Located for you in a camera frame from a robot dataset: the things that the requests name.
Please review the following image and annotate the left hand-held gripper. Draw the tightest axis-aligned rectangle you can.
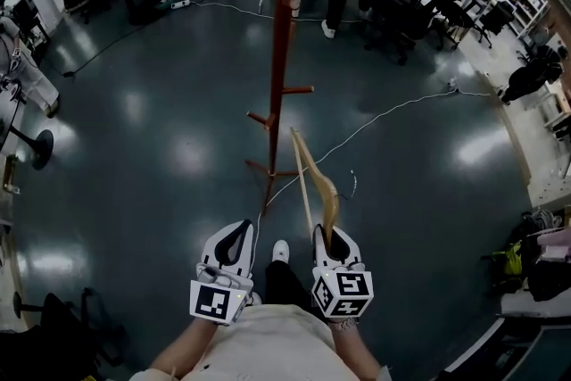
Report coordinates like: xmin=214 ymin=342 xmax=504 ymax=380
xmin=189 ymin=219 xmax=256 ymax=326

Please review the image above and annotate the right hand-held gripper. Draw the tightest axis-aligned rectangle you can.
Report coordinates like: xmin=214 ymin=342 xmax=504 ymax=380
xmin=310 ymin=223 xmax=375 ymax=320

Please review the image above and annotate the wooden hanger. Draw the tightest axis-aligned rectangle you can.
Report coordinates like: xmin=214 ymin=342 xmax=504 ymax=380
xmin=289 ymin=127 xmax=360 ymax=246

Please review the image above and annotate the person's left forearm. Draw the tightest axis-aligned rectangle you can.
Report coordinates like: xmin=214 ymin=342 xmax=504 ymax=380
xmin=151 ymin=319 xmax=219 ymax=377

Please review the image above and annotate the person's right forearm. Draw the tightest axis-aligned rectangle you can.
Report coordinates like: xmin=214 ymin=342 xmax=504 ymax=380
xmin=329 ymin=319 xmax=383 ymax=376

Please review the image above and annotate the person's white shoe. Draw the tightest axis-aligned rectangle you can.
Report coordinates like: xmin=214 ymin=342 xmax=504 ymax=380
xmin=271 ymin=239 xmax=291 ymax=264

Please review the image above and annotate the person's black trouser leg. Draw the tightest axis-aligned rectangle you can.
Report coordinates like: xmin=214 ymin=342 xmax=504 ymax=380
xmin=265 ymin=261 xmax=322 ymax=318

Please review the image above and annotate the silver wristwatch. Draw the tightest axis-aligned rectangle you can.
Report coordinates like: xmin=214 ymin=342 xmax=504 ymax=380
xmin=328 ymin=317 xmax=360 ymax=331

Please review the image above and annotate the person's cream shirt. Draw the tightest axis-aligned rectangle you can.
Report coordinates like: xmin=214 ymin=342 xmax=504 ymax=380
xmin=128 ymin=302 xmax=393 ymax=381

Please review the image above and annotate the green bag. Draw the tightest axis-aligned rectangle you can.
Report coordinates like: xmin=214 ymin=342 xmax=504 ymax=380
xmin=503 ymin=240 xmax=523 ymax=276

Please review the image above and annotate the black office chair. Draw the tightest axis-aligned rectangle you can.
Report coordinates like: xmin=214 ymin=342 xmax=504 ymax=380
xmin=430 ymin=0 xmax=485 ymax=50
xmin=0 ymin=287 xmax=126 ymax=381
xmin=365 ymin=0 xmax=441 ymax=66
xmin=479 ymin=0 xmax=514 ymax=49

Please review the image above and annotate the red-brown wooden coat rack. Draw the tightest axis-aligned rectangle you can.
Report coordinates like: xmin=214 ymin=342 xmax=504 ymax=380
xmin=244 ymin=0 xmax=357 ymax=218

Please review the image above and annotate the round black pedestal table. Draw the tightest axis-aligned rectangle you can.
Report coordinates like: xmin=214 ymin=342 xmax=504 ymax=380
xmin=0 ymin=78 xmax=54 ymax=170

